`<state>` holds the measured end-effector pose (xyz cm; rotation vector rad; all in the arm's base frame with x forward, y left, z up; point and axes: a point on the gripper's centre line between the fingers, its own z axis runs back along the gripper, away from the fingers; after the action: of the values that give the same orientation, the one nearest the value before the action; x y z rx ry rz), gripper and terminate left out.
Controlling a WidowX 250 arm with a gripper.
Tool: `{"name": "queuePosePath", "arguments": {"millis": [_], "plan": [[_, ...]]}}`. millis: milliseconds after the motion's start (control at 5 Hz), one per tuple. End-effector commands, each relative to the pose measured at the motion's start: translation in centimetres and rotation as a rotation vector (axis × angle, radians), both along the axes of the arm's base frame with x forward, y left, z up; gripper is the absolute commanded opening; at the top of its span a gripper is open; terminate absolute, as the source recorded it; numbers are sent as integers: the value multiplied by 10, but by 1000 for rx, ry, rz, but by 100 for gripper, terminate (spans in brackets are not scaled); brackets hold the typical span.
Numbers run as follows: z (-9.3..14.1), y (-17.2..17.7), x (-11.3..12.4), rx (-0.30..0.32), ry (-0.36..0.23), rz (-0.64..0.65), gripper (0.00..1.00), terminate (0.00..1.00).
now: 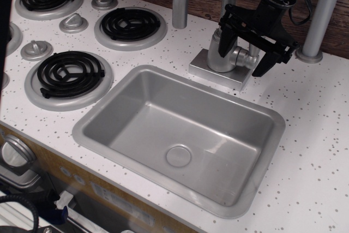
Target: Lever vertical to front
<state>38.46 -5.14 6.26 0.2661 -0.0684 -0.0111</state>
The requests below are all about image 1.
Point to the black coil burner back left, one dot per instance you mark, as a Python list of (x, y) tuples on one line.
[(41, 10)]

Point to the grey burner edge far left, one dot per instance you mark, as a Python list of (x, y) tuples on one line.
[(15, 39)]

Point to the silver stove knob top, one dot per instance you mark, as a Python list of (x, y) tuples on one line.
[(104, 4)]

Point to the grey vertical pole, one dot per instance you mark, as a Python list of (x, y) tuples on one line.
[(310, 52)]

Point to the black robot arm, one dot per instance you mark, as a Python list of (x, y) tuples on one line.
[(262, 28)]

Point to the silver faucet lever handle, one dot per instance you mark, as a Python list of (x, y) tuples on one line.
[(240, 57)]

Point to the silver stove knob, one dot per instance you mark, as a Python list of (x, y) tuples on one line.
[(104, 4), (75, 23), (36, 50)]

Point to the silver stove knob lower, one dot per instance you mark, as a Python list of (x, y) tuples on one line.
[(36, 50)]

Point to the silver oven dial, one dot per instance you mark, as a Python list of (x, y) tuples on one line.
[(16, 156)]

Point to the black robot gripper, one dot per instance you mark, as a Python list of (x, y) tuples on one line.
[(262, 28)]

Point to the black coil burner front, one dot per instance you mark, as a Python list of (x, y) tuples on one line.
[(68, 81)]

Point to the silver stove knob middle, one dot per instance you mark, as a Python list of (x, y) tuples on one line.
[(75, 23)]

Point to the black coil burner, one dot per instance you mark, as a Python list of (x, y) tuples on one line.
[(41, 10), (130, 29), (68, 81)]

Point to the grey plastic sink basin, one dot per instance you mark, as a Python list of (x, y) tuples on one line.
[(210, 148)]

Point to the black coil burner back right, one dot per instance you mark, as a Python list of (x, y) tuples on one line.
[(130, 29)]

